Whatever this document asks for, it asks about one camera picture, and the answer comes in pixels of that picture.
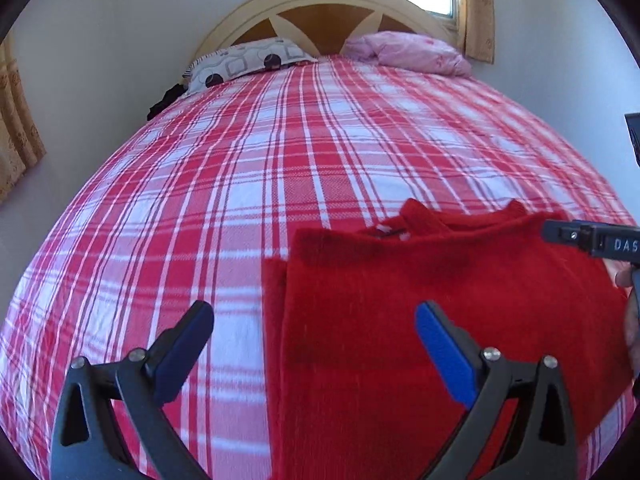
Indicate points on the red plaid bedspread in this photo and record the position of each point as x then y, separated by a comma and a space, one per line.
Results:
200, 185

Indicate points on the grey patterned pillow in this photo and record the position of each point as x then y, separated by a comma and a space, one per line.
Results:
240, 62

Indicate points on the cream wooden headboard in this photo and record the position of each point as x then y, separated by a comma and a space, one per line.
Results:
320, 15

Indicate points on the pink pillow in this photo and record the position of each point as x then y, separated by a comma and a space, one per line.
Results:
415, 52

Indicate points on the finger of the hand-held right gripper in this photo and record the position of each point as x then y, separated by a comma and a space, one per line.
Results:
562, 232

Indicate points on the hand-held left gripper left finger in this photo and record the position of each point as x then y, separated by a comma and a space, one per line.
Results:
186, 335

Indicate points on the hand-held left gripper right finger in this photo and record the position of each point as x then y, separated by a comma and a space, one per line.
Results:
442, 345

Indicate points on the dark grey panel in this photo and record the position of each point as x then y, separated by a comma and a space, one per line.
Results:
634, 137

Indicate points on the dark cloth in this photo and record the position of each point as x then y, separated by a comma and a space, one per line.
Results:
165, 100

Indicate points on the red embroidered sweater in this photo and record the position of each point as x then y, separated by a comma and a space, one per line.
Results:
380, 340

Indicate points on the beige floral curtain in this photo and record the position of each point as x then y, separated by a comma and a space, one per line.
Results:
477, 10
17, 125

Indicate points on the person's right hand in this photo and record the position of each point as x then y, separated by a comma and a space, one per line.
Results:
623, 276

